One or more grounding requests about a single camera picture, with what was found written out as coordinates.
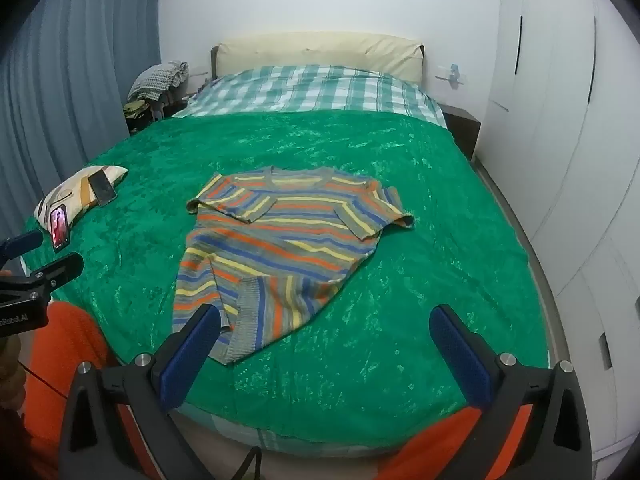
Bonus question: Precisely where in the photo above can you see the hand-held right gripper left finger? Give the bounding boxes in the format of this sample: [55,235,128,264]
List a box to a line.
[57,304,222,480]

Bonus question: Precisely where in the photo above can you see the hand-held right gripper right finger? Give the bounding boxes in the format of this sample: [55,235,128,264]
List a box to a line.
[429,304,593,480]

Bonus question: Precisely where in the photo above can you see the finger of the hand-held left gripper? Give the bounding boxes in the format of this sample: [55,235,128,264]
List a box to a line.
[0,231,45,267]
[0,252,85,307]

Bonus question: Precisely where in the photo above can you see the striped knit sweater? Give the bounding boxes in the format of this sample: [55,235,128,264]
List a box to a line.
[171,165,416,366]

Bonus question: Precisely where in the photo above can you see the person's orange pants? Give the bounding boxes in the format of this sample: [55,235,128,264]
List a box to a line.
[15,302,538,480]

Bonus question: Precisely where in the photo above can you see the white cloth at left edge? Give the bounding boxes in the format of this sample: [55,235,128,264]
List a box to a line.
[34,165,129,233]

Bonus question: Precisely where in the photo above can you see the green floral blanket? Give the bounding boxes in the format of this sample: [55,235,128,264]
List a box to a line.
[20,110,551,448]

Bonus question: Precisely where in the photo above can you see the grey-blue curtain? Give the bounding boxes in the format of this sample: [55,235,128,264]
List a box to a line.
[0,0,162,223]

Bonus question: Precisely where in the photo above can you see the checked cloth pile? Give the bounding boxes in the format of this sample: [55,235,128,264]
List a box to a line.
[127,60,190,104]

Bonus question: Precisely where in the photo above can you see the dark nightstand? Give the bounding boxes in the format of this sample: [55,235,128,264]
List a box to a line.
[440,103,482,162]

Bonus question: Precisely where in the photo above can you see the white wardrobe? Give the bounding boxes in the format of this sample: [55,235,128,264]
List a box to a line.
[470,0,640,461]

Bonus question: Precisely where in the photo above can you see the green checked bed sheet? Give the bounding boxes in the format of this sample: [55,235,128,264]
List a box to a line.
[172,64,447,128]

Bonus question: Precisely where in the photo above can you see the cream padded headboard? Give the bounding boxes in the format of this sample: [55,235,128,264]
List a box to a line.
[210,34,426,83]

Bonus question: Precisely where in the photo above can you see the grey bed frame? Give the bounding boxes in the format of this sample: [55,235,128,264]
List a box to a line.
[472,157,568,366]

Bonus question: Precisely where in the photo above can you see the thin black cable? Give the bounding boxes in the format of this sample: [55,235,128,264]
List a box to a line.
[230,446,263,480]

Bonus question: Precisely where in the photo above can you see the white wall socket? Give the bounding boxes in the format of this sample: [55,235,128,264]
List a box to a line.
[435,63,469,87]

